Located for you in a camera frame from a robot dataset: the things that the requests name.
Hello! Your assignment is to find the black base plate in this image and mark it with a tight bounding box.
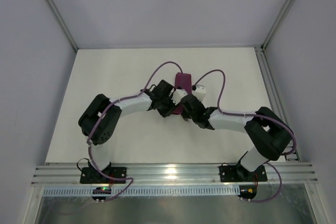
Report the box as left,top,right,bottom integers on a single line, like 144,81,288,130
80,166,127,184
218,163,268,182

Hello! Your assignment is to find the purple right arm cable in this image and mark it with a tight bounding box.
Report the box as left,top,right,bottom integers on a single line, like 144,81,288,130
191,69,297,204

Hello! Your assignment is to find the left controller board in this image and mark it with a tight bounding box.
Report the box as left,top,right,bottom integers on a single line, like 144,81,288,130
91,186,111,201

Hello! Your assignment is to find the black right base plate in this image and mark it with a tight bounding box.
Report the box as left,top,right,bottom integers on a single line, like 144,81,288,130
218,163,268,182

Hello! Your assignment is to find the aluminium front rail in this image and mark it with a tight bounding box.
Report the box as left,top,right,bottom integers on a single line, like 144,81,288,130
30,162,318,186

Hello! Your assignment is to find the left corner frame post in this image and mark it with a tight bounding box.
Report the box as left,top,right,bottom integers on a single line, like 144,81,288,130
44,0,79,52

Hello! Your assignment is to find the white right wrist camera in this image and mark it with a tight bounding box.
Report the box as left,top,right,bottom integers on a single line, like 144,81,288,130
192,84,206,102

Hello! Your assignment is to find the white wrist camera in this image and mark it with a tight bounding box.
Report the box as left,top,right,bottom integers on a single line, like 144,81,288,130
192,84,206,102
172,89,188,105

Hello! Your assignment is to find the right controller board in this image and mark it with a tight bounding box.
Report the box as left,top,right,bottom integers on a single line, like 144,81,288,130
238,185,257,201

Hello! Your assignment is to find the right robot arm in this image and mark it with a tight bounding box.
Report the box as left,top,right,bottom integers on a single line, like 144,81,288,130
181,94,294,182

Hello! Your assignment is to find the slotted grey cable duct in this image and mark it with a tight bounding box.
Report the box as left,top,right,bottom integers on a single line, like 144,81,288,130
43,185,239,197

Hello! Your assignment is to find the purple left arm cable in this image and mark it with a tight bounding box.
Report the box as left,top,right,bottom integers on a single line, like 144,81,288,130
76,61,184,204

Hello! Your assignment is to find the corner frame post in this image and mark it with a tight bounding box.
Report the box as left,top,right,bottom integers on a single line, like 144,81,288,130
44,0,79,52
261,0,296,51

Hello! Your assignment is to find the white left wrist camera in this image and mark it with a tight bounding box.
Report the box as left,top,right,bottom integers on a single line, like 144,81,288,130
172,89,188,105

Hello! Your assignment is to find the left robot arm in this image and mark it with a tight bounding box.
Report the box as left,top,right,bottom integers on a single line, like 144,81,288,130
78,80,187,173

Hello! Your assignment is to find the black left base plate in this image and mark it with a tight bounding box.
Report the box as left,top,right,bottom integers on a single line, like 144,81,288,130
80,166,127,184

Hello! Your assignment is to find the right corner frame post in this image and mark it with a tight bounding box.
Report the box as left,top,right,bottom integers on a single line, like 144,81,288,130
261,0,296,51

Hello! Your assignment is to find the aluminium right side rail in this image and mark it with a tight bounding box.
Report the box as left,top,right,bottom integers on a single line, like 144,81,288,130
254,46,300,162

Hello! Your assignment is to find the purple cloth napkin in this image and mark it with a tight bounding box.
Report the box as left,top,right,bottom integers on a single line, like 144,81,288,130
172,72,192,115

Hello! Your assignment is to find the aluminium rail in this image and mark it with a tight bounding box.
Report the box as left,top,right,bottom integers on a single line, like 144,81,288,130
254,46,300,162
30,162,318,186

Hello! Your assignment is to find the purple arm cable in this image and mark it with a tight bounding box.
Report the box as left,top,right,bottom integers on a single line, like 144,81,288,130
191,69,297,204
76,61,184,204

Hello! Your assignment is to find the controller board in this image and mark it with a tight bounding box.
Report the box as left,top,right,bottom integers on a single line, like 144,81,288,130
238,185,257,201
91,186,111,201

